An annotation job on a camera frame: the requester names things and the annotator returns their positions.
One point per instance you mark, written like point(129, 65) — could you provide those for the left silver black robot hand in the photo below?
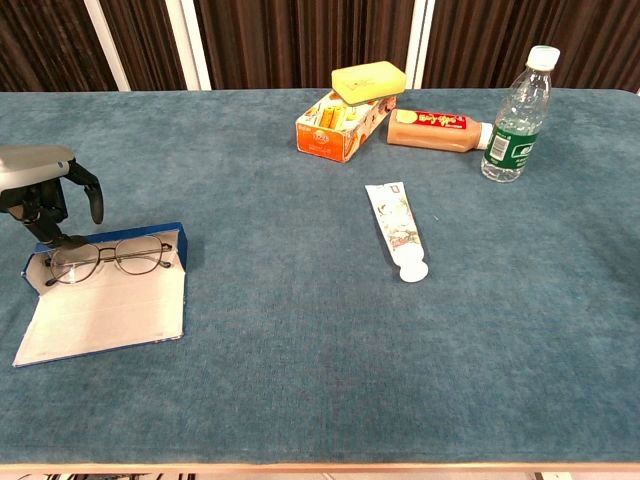
point(30, 167)

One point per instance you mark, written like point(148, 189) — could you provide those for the eyeglasses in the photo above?
point(136, 260)

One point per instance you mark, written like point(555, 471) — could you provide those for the blue glasses case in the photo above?
point(110, 310)

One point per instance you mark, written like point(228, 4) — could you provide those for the orange snack carton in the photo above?
point(325, 139)

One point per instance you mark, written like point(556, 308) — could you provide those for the dark brown curtain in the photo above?
point(300, 40)

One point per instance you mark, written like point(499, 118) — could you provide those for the teal table cloth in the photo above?
point(325, 350)

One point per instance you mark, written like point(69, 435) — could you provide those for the white toothpaste tube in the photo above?
point(395, 220)

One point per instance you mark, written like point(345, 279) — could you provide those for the brown tea bottle red label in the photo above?
point(430, 136)

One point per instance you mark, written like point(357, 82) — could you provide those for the clear water bottle green label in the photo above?
point(520, 115)

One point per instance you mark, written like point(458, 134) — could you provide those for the thin white frame post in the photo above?
point(107, 45)

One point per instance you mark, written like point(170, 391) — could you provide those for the wide white frame post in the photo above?
point(190, 45)

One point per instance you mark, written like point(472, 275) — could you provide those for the white double frame post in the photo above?
point(420, 45)

